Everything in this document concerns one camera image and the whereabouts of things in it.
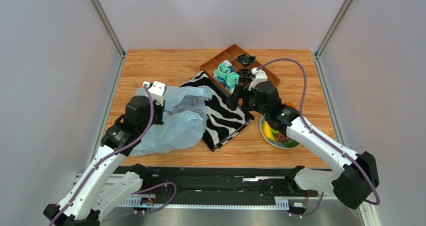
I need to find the red orange peach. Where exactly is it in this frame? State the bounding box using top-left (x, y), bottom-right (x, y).
top-left (285, 102), bottom-right (296, 109)

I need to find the light blue plastic bag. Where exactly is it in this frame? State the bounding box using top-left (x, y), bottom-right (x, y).
top-left (130, 86), bottom-right (213, 156)

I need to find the purple grapes bunch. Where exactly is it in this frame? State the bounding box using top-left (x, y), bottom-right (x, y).
top-left (274, 133), bottom-right (290, 143)

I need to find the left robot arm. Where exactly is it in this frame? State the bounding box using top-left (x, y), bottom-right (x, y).
top-left (43, 94), bottom-right (165, 225)

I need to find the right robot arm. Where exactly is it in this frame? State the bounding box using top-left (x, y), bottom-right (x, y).
top-left (226, 81), bottom-right (380, 209)

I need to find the zebra striped cushion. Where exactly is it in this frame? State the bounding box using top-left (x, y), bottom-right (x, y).
top-left (181, 71), bottom-right (255, 151)

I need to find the teal white sock pair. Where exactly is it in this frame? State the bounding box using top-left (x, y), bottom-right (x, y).
top-left (225, 72), bottom-right (240, 93)

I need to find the brown compartment tray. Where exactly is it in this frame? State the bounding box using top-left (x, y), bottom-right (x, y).
top-left (200, 44), bottom-right (262, 98)

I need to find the yellow banana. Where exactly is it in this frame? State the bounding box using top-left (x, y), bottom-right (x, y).
top-left (262, 121), bottom-right (276, 142)

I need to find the green apple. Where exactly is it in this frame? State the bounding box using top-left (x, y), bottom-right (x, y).
top-left (270, 128), bottom-right (280, 136)

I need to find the fruit plate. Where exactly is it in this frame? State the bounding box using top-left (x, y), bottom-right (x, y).
top-left (259, 116), bottom-right (292, 149)

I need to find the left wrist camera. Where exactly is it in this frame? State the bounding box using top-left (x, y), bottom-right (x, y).
top-left (143, 81), bottom-right (167, 106)

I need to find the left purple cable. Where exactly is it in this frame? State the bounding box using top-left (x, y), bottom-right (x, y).
top-left (48, 85), bottom-right (155, 226)

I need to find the purple cable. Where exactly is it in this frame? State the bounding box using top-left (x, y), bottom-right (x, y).
top-left (48, 85), bottom-right (155, 226)
top-left (256, 57), bottom-right (381, 205)

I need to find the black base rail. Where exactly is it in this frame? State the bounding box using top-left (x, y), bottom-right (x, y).
top-left (118, 165), bottom-right (329, 208)

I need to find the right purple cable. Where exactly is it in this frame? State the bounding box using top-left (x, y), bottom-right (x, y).
top-left (256, 57), bottom-right (381, 205)

